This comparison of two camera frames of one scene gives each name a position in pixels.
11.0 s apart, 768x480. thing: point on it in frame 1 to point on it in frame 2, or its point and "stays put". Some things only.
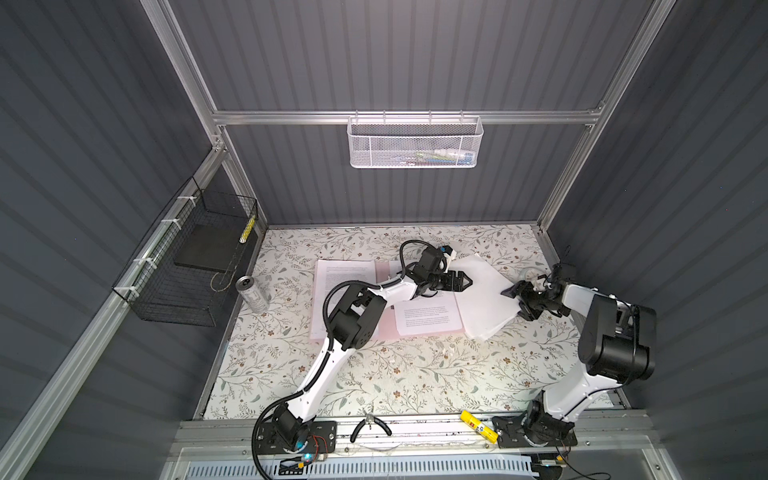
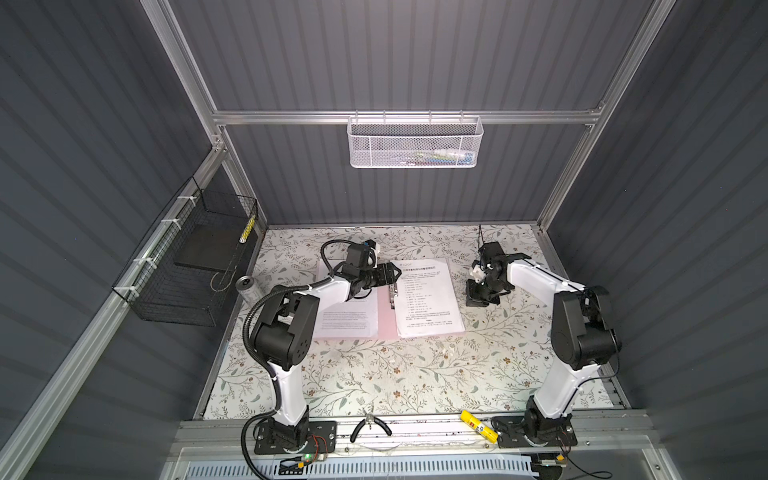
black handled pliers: [370, 419] stays put
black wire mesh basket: [186, 270] stays put
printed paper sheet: [483, 307] to [427, 303]
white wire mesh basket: [414, 142] stays put
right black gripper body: [535, 302] to [482, 293]
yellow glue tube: [479, 427] stays put
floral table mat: [268, 355] stays put
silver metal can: [253, 295] stays put
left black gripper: [458, 287] to [389, 278]
